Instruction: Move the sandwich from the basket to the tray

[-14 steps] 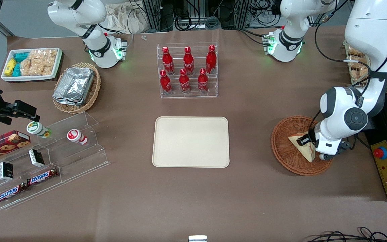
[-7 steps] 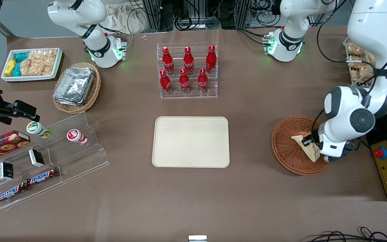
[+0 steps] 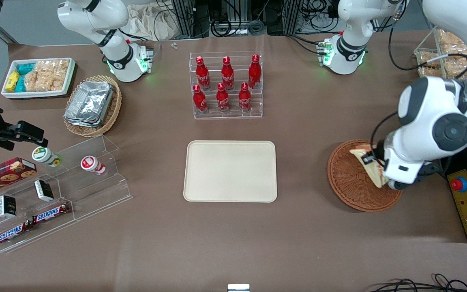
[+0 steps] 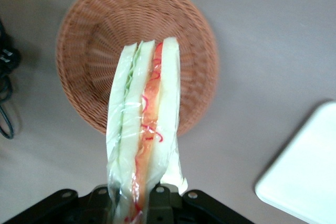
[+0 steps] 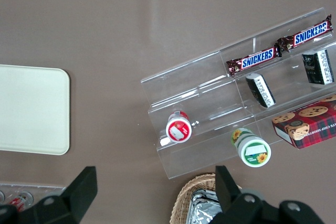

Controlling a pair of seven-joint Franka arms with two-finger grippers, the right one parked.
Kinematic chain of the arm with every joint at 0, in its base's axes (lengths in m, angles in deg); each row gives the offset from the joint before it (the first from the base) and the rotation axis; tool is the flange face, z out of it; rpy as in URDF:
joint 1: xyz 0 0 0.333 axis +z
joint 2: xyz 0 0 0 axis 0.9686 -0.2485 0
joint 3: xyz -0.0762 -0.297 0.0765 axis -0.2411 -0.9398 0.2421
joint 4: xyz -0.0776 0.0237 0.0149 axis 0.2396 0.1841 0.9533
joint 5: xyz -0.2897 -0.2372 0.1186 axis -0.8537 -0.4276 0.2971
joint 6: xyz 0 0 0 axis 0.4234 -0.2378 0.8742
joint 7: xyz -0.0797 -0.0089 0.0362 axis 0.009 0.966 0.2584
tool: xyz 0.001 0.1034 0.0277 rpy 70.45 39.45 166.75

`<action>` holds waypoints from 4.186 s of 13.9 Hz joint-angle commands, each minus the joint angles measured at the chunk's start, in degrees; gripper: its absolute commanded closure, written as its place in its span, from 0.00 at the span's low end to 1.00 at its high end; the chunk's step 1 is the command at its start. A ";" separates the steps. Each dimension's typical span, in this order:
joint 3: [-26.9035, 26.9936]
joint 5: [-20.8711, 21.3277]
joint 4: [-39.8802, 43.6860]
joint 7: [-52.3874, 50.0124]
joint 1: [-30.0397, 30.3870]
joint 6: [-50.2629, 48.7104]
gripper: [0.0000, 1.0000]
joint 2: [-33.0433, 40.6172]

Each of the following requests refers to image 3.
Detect black cable bundle behind table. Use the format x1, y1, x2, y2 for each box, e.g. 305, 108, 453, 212
210, 16, 267, 38

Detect black cable by wire basket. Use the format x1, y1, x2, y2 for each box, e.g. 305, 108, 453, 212
387, 8, 421, 72

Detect green capped yogurt bottle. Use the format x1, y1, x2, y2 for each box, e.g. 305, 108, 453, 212
31, 146, 63, 167

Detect white rectangular plastic bin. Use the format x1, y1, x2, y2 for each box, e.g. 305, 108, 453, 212
1, 57, 76, 99

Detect clear bag of fried snacks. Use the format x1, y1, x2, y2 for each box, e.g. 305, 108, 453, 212
418, 51, 467, 80
436, 29, 467, 55

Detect red capped yogurt bottle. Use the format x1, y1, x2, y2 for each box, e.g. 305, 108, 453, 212
80, 155, 107, 176

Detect beige cloth bag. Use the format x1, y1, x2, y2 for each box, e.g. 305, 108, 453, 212
127, 3, 180, 41

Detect round brown wicker basket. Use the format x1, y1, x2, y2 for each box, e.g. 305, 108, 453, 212
327, 140, 403, 213

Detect small black carton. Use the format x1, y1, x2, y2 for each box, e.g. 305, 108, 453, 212
0, 195, 17, 219
34, 179, 55, 202

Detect black cables at table edge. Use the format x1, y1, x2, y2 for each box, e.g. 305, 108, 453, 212
364, 273, 467, 292

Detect snickers chocolate bar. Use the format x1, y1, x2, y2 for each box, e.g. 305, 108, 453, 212
0, 221, 34, 247
32, 202, 72, 225

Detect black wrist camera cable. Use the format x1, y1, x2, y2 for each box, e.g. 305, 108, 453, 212
371, 112, 398, 152

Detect red plaid cookie box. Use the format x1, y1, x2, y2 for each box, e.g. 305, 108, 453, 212
0, 157, 38, 200

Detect yellow snack packet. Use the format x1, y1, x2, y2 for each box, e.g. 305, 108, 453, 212
5, 71, 21, 93

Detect clear acrylic stepped display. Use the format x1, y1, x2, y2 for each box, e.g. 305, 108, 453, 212
0, 135, 133, 254

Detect stack of foil trays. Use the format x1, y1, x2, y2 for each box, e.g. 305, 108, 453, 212
64, 80, 115, 129

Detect clear bag of rice crackers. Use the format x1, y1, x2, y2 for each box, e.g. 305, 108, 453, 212
24, 72, 65, 92
34, 60, 69, 77

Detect cream plastic tray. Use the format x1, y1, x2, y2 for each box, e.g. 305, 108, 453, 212
183, 140, 278, 203

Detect oval tan wicker basket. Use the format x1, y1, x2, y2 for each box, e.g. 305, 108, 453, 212
63, 75, 122, 138

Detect triangular sandwich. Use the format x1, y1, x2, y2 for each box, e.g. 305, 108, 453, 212
349, 147, 389, 189

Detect clear acrylic bottle rack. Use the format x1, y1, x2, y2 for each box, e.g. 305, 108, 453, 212
189, 51, 263, 120

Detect red cola bottle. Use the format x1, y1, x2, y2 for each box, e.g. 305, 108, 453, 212
221, 56, 236, 91
195, 56, 212, 91
192, 84, 208, 114
238, 82, 252, 113
216, 82, 231, 114
248, 54, 262, 90

